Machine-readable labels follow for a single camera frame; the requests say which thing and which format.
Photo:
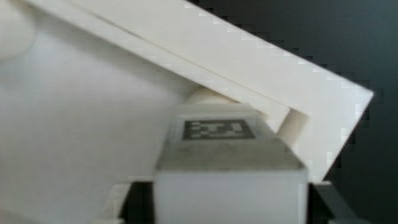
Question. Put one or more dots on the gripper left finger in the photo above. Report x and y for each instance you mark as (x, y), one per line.
(128, 207)

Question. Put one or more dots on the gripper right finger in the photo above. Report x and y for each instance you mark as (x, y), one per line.
(329, 210)

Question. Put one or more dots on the white leg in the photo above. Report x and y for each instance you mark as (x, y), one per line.
(229, 176)

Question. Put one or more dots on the white square tabletop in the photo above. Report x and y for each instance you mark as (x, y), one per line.
(87, 99)

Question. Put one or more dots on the white U-shaped obstacle fence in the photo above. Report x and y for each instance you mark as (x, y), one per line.
(178, 26)

